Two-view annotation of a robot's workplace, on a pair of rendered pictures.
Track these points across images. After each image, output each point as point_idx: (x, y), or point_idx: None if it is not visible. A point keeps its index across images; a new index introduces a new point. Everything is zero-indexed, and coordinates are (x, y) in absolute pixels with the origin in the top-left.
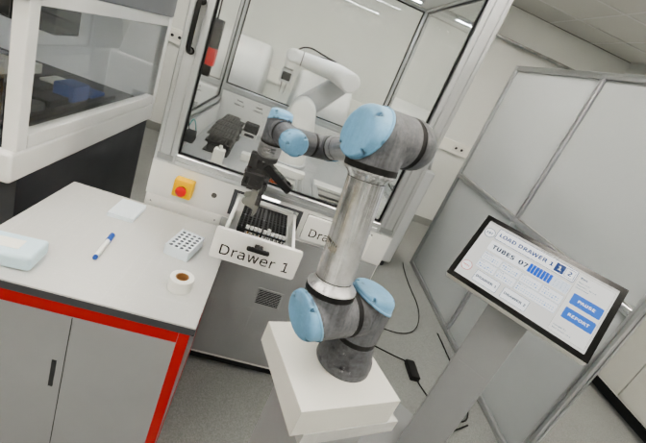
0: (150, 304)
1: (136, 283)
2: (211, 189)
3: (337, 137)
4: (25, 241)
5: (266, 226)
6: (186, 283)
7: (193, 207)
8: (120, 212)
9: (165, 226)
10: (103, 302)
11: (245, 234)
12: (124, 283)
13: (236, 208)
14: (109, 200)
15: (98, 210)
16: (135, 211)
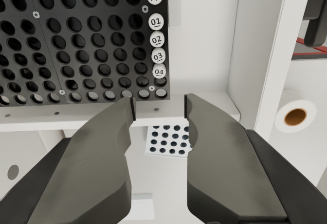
0: (326, 124)
1: (286, 149)
2: (8, 190)
3: None
4: None
5: None
6: (311, 107)
7: None
8: (147, 211)
9: (129, 165)
10: (325, 161)
11: (280, 74)
12: (286, 158)
13: (42, 123)
14: (118, 223)
15: (151, 220)
16: (131, 203)
